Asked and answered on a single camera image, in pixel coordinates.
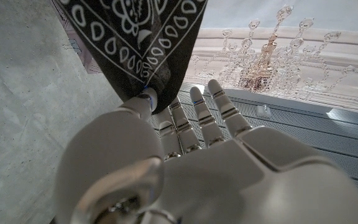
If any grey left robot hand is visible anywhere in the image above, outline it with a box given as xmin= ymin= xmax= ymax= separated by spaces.
xmin=53 ymin=78 xmax=358 ymax=224

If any printed window backdrop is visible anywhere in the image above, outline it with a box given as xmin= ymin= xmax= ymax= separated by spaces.
xmin=50 ymin=0 xmax=358 ymax=114

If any black paisley bandana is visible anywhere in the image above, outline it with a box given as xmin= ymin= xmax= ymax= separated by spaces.
xmin=56 ymin=0 xmax=209 ymax=114

